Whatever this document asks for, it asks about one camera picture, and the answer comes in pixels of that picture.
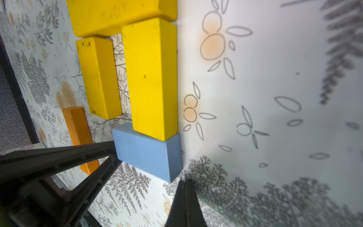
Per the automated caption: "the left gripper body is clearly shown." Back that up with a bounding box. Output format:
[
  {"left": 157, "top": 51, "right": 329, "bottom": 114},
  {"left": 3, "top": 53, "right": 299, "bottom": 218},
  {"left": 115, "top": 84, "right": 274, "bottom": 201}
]
[{"left": 1, "top": 170, "right": 74, "bottom": 227}]

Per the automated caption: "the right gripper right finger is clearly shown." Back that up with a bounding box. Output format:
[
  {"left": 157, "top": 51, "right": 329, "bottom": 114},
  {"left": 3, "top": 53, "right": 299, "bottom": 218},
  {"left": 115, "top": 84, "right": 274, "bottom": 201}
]
[{"left": 165, "top": 179, "right": 207, "bottom": 227}]

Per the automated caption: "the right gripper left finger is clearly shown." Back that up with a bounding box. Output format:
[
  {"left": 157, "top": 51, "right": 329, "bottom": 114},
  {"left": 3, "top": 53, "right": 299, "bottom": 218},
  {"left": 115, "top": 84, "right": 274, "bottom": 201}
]
[{"left": 1, "top": 141, "right": 121, "bottom": 227}]

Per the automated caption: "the orange block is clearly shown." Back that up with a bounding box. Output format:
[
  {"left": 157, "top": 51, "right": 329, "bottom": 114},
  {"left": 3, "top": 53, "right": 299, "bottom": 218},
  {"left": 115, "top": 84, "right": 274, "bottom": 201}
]
[{"left": 61, "top": 106, "right": 100, "bottom": 176}]

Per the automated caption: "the light blue block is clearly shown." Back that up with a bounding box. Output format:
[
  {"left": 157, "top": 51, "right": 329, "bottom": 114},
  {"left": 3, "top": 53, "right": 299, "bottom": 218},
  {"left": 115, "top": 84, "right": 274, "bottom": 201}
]
[{"left": 112, "top": 124, "right": 182, "bottom": 183}]

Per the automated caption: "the long yellow block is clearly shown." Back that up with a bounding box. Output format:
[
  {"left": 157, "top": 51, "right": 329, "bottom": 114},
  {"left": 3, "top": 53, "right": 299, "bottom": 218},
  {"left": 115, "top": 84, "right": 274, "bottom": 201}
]
[{"left": 67, "top": 0, "right": 178, "bottom": 38}]

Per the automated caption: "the small yellow block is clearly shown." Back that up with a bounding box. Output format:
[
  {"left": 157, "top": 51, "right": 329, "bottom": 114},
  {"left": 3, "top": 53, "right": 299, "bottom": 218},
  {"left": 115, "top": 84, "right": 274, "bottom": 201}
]
[{"left": 122, "top": 18, "right": 178, "bottom": 141}]

